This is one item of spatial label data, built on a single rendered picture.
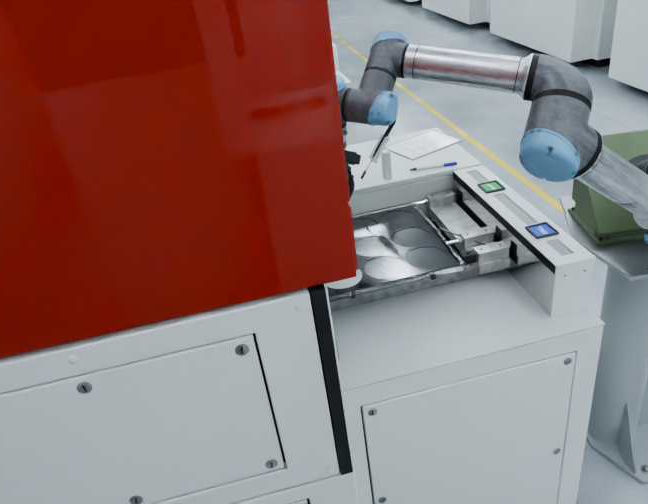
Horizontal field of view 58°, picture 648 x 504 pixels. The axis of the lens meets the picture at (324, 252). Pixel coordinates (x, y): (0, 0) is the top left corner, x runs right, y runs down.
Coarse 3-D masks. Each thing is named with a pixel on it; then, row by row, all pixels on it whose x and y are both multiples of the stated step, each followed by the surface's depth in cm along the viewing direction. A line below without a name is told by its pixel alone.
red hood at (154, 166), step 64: (0, 0) 59; (64, 0) 60; (128, 0) 61; (192, 0) 62; (256, 0) 64; (320, 0) 65; (0, 64) 61; (64, 64) 63; (128, 64) 64; (192, 64) 66; (256, 64) 67; (320, 64) 69; (0, 128) 64; (64, 128) 66; (128, 128) 67; (192, 128) 69; (256, 128) 71; (320, 128) 72; (0, 192) 68; (64, 192) 69; (128, 192) 71; (192, 192) 73; (256, 192) 75; (320, 192) 77; (0, 256) 72; (64, 256) 73; (128, 256) 75; (192, 256) 77; (256, 256) 79; (320, 256) 82; (0, 320) 76; (64, 320) 78; (128, 320) 80
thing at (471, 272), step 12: (444, 276) 148; (456, 276) 148; (468, 276) 149; (396, 288) 146; (408, 288) 147; (420, 288) 148; (336, 300) 144; (348, 300) 145; (360, 300) 146; (372, 300) 146
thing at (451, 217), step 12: (456, 204) 172; (432, 216) 171; (444, 216) 166; (456, 216) 166; (468, 216) 165; (444, 228) 163; (456, 228) 160; (468, 228) 159; (480, 264) 144; (492, 264) 145; (504, 264) 145
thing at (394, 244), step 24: (360, 216) 168; (384, 216) 167; (408, 216) 165; (360, 240) 157; (384, 240) 156; (408, 240) 154; (432, 240) 153; (360, 264) 147; (384, 264) 146; (408, 264) 144; (432, 264) 143; (456, 264) 142; (360, 288) 139
